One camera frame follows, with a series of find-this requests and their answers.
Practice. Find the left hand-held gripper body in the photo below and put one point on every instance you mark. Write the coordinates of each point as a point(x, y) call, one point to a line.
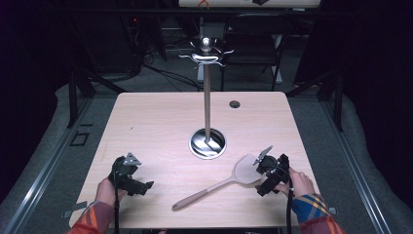
point(125, 174)

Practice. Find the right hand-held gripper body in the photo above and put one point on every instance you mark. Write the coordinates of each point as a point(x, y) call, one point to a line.
point(272, 167)

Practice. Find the beige silicone spatula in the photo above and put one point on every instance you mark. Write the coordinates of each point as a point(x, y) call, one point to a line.
point(224, 187)

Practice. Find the metal utensil rack with hooks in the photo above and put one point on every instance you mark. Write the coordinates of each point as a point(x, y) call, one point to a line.
point(207, 110)

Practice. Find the person's right hand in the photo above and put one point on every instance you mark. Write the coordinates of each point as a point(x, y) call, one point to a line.
point(300, 183)

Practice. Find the person's left hand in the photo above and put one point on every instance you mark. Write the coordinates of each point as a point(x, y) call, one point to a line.
point(105, 191)

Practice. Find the black tape floor marks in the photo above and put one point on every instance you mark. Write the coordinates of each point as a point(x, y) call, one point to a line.
point(79, 138)

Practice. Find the grey tape strip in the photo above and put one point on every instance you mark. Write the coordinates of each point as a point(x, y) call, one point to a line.
point(75, 208)

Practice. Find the black chair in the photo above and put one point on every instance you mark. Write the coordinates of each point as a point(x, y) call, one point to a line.
point(256, 42)

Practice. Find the orange tool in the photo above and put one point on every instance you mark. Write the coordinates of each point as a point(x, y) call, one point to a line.
point(203, 3)

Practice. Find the metal floor rail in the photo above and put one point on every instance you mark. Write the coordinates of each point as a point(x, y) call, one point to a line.
point(42, 175)
point(357, 175)

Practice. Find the black metal frame stand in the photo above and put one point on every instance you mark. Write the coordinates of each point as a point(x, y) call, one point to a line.
point(331, 91)
point(81, 87)

